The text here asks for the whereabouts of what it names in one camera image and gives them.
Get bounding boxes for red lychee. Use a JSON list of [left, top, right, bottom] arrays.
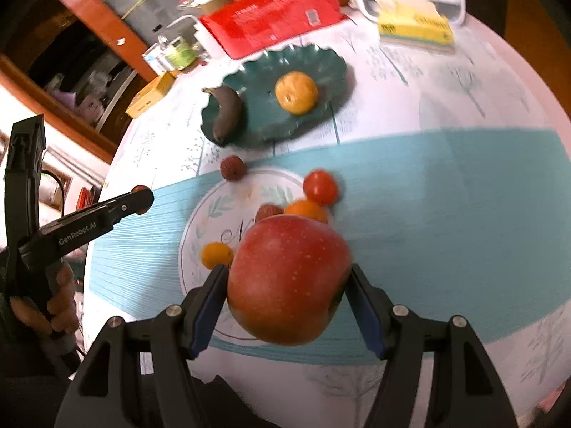
[[255, 204, 285, 224], [220, 155, 247, 182]]

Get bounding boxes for red apple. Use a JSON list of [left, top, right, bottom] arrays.
[[227, 215, 353, 346]]

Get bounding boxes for orange tangerine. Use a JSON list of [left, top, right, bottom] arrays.
[[284, 200, 328, 224]]

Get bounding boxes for person's left hand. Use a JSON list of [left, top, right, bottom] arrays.
[[11, 262, 80, 335]]

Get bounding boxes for glass door with gold ornament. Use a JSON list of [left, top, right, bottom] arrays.
[[71, 0, 210, 67]]

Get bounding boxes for red cherry tomato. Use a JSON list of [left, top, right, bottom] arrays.
[[303, 169, 340, 206], [131, 184, 155, 215]]

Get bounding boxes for person's dark clothing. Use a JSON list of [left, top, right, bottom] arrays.
[[187, 374, 277, 428]]

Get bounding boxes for small yellow carton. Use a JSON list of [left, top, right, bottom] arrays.
[[126, 71, 176, 119]]

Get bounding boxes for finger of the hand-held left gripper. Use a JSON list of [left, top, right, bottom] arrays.
[[107, 188, 155, 224]]

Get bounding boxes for blue and white carton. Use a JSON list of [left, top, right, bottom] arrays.
[[143, 45, 168, 74]]

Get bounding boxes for white-lidded jar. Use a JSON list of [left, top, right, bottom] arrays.
[[198, 0, 233, 16]]

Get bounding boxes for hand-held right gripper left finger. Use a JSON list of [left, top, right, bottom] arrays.
[[56, 264, 229, 428]]

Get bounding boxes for green scalloped plate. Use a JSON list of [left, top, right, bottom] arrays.
[[201, 45, 349, 148]]

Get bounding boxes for dark overripe banana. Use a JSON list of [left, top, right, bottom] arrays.
[[203, 86, 246, 146]]

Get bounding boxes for yellow tissue box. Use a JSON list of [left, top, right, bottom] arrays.
[[378, 2, 455, 54]]

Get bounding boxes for tree-print tablecloth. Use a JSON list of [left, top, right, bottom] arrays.
[[89, 13, 571, 406]]

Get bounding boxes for small orange kumquat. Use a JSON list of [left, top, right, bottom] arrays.
[[201, 241, 234, 270]]

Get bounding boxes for green-labelled bottle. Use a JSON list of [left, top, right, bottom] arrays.
[[163, 38, 199, 70]]

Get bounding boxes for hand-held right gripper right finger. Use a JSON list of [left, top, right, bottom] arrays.
[[345, 264, 518, 428]]

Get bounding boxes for red plastic package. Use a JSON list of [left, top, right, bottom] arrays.
[[178, 0, 344, 60]]

